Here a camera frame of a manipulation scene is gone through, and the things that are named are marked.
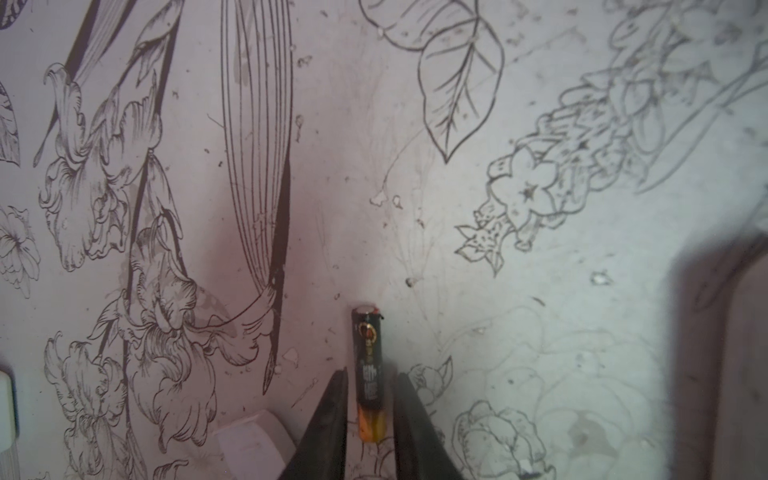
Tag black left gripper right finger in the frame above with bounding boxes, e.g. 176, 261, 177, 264
393, 373, 463, 480

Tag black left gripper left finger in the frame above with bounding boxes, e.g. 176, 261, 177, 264
278, 369, 349, 480

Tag white battery cover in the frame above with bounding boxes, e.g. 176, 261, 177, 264
214, 410, 296, 480

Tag black gold AAA battery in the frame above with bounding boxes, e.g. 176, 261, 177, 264
351, 305, 387, 443

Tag large white remote control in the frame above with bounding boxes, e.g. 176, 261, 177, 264
710, 253, 767, 479

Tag small white remote control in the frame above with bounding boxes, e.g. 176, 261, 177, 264
0, 371, 17, 453

